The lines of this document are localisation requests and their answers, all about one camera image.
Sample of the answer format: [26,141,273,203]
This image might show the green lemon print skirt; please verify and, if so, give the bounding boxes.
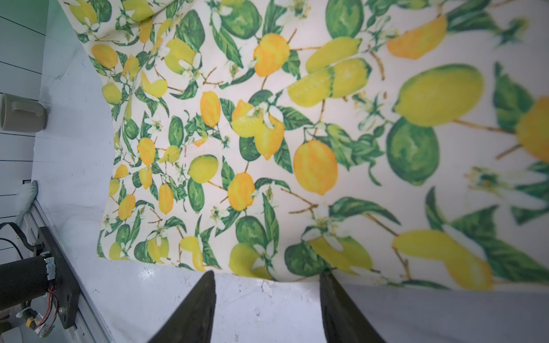
[60,1,548,292]

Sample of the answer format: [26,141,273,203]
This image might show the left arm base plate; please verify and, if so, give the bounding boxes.
[37,227,81,329]

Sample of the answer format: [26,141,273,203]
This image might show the translucent green strip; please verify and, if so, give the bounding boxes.
[14,180,39,226]

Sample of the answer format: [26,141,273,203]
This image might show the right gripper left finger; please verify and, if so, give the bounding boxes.
[149,271,217,343]

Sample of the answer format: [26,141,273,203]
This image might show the grey ceramic mug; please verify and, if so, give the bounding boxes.
[1,94,47,133]

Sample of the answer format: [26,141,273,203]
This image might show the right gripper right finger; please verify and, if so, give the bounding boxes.
[320,272,386,343]

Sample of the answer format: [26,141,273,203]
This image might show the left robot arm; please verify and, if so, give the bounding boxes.
[1,254,56,310]

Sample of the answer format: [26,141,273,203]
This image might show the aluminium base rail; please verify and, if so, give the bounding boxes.
[23,201,114,342]

